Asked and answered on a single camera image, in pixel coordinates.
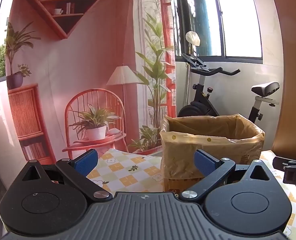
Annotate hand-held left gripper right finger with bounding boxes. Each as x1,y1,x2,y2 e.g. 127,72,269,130
179,149,276,202

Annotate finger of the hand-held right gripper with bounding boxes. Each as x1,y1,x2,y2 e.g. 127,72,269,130
272,156,296,171

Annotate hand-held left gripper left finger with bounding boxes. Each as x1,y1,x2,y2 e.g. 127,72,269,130
21,149,112,203

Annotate cardboard box with plastic liner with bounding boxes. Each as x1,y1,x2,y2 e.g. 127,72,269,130
160,114,265,193

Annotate checkered floral tablecloth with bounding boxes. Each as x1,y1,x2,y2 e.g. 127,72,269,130
86,149,296,240

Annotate black exercise bike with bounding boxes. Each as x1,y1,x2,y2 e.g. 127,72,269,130
177,52,281,126

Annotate brown wooden panel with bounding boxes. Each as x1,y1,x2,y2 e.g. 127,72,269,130
267,0,296,161

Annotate printed room backdrop cloth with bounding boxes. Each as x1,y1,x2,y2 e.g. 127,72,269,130
5,0,178,165

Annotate pole stand with white cover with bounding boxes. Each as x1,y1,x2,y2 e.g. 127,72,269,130
184,31,201,106

